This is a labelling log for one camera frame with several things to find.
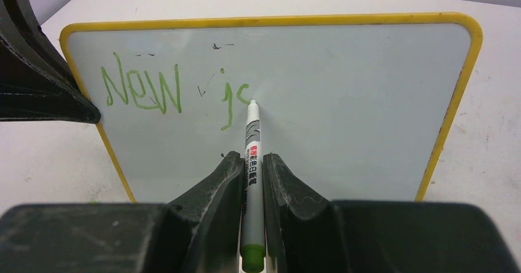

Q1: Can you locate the green white marker pen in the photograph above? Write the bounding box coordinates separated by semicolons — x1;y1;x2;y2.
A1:
240;100;266;272

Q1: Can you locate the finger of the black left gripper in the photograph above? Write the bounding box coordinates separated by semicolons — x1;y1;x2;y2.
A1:
1;0;101;124

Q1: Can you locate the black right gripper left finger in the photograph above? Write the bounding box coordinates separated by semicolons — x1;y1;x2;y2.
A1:
168;151;244;272

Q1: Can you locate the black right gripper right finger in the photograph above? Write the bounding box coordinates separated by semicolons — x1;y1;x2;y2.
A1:
263;153;329;272

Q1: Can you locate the yellow framed whiteboard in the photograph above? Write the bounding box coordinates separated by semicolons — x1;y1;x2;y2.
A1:
60;12;483;202

